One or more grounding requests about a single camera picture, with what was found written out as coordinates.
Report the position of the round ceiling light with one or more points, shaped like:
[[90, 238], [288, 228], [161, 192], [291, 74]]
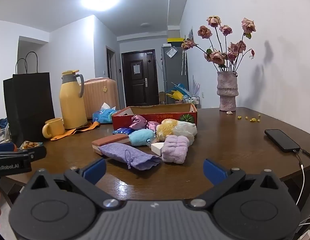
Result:
[[99, 0]]

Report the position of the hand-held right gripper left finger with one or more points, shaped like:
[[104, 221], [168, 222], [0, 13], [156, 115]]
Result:
[[96, 170]]

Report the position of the blue and orange object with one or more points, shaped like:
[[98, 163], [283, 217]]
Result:
[[4, 147]]

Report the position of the blue plush toy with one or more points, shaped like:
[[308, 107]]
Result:
[[142, 137]]

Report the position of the clear glass container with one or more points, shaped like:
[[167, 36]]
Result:
[[2, 135]]

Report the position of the yellow plush toy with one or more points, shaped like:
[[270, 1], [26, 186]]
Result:
[[167, 128]]

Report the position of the lilac fluffy towel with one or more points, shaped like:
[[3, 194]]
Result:
[[175, 150]]

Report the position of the yellow flower crumbs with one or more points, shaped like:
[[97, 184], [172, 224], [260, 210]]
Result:
[[252, 119]]

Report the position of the lilac dried grass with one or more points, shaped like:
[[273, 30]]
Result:
[[196, 86]]

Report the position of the yellow mug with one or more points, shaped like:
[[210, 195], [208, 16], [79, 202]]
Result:
[[54, 127]]

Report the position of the blue tissue packet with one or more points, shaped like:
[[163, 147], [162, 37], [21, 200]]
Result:
[[122, 130]]

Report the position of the purple satin pouch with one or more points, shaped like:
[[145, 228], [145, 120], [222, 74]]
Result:
[[137, 122]]

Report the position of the hanging patterned strips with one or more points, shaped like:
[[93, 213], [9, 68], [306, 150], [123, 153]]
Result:
[[184, 62]]

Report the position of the black paper bag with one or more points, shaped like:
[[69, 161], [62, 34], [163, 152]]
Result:
[[29, 105]]

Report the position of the yellow box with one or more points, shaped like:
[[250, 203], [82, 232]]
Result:
[[175, 39]]

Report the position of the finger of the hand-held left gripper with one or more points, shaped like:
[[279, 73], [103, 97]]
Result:
[[36, 152]]

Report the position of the pink textured vase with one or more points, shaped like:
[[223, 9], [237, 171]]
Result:
[[227, 92]]

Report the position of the dark brown door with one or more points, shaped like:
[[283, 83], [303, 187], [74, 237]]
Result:
[[139, 80]]

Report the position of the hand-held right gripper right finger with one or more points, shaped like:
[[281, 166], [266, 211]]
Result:
[[215, 170]]

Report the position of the pink satin pouch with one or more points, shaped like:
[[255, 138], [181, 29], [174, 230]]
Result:
[[153, 125]]

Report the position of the yellow thermos jug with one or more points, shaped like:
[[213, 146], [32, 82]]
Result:
[[71, 102]]

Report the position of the brick-red foam block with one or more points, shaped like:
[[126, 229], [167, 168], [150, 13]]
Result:
[[107, 141]]

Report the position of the orange-rimmed cardboard box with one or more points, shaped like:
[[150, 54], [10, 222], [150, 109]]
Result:
[[155, 112]]

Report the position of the snack packet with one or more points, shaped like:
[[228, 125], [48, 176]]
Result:
[[31, 144]]

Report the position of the grey fridge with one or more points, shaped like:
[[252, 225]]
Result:
[[173, 72]]

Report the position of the black smartphone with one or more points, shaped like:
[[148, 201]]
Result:
[[282, 140]]

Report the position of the pink suitcase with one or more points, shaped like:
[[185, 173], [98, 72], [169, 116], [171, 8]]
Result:
[[102, 97]]

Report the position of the white wedge sponge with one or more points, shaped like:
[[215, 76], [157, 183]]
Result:
[[158, 148]]

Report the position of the blue soft tissue pack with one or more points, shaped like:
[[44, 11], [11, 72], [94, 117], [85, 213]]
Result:
[[103, 116]]

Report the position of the dried pink roses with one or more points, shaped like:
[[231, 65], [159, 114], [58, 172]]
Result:
[[217, 55]]

